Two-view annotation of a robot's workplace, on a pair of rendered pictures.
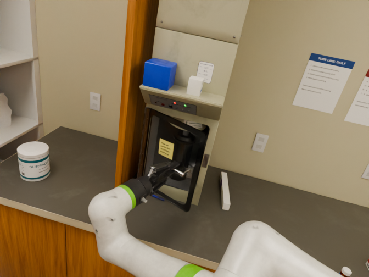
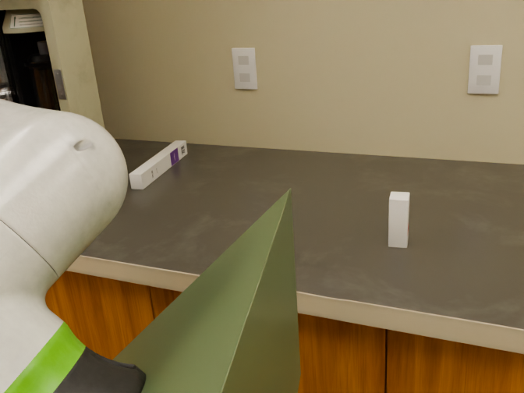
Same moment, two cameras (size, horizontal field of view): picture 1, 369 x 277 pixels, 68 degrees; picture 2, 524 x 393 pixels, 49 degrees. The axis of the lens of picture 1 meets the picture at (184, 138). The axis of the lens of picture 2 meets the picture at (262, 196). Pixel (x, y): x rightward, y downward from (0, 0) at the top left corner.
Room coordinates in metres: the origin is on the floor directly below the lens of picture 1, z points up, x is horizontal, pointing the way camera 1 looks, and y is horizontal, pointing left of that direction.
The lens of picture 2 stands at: (-0.08, -0.95, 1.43)
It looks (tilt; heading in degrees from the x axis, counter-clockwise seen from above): 22 degrees down; 18
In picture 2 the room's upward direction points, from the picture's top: 4 degrees counter-clockwise
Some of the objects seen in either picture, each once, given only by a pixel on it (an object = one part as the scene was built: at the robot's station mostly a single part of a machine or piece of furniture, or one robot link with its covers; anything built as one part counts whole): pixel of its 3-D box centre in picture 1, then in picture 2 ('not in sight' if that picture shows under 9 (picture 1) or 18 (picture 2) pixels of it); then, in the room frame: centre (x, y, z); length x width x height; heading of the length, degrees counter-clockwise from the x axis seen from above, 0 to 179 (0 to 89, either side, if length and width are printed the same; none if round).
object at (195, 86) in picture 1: (195, 86); not in sight; (1.02, 0.00, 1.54); 0.05 x 0.05 x 0.06; 83
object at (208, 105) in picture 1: (181, 103); not in sight; (1.02, 0.04, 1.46); 0.32 x 0.12 x 0.10; 83
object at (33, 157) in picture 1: (34, 161); not in sight; (1.06, 0.69, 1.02); 0.13 x 0.13 x 0.15
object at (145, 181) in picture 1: (146, 184); not in sight; (0.81, 0.10, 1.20); 0.09 x 0.07 x 0.08; 150
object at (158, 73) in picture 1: (160, 73); not in sight; (1.04, 0.14, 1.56); 0.10 x 0.10 x 0.09; 83
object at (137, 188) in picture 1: (133, 193); not in sight; (0.75, 0.14, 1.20); 0.12 x 0.06 x 0.09; 60
